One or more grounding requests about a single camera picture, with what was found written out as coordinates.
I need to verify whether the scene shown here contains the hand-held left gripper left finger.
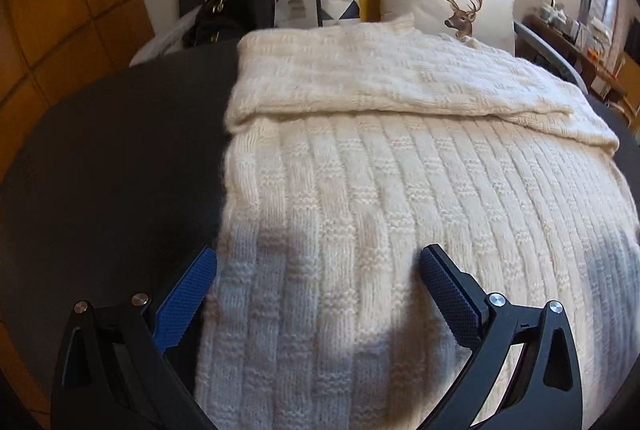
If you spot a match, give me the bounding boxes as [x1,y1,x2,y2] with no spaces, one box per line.
[50,246,218,430]

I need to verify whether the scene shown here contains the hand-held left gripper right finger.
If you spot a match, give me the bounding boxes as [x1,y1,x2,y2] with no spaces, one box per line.
[419,245,583,430]

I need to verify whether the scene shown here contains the cream knitted sweater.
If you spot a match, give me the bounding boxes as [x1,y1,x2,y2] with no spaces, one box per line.
[192,12,640,430]

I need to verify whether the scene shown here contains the wooden side shelf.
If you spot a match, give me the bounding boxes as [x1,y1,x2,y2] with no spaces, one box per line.
[522,14,628,111]

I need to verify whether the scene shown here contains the black handbag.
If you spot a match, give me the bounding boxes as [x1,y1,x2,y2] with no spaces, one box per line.
[181,0,277,51]

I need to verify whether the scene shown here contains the white box with papers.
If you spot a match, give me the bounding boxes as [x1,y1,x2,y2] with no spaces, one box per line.
[582,17,613,56]

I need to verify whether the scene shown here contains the small white jars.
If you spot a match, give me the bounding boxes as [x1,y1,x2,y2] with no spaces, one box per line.
[540,0,568,27]

